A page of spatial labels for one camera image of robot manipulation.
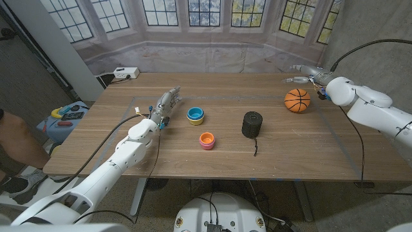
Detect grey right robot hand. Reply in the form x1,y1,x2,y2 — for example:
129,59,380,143
283,64,335,86

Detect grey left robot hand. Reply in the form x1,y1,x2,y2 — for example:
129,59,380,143
149,85,183,126

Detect orange mini basketball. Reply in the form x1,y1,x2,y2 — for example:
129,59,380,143
284,88,312,113

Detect black cylindrical speaker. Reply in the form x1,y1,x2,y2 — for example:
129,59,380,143
241,111,263,140

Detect light blue plastic cup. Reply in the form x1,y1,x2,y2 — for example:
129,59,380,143
187,106,205,121

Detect yellow plastic cup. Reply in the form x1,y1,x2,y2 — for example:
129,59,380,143
187,115,205,126

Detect white power strip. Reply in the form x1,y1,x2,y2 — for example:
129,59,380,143
113,66,140,80

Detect orange plastic cup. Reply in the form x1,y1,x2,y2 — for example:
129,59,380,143
198,131,216,146

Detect pink plastic cup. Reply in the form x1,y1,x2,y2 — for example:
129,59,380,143
199,139,216,151

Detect printed window backdrop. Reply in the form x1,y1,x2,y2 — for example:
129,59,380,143
38,0,344,77

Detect black round fan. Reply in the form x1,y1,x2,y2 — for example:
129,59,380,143
144,177,169,191

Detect grey table leg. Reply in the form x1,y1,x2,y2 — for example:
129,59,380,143
130,177,148,217
292,180,314,222

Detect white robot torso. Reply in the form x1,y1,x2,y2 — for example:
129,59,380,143
173,192,267,232

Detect person's bare leg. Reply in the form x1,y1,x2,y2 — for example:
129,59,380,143
0,108,51,181

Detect grey black sneaker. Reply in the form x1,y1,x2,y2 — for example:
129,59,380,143
0,169,48,206

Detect black power strip cord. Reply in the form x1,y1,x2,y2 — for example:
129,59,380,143
108,75,131,86

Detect thin black left wrist cable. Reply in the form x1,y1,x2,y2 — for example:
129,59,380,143
72,128,162,225

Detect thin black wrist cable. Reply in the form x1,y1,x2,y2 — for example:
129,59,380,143
337,105,412,196
72,128,162,225

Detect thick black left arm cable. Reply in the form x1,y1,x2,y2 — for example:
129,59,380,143
53,113,152,196

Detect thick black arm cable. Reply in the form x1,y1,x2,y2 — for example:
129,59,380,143
330,38,412,72
53,113,152,196

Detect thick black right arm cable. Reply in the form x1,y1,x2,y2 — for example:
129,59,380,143
330,38,412,72

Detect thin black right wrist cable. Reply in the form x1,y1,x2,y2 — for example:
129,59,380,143
337,105,412,196

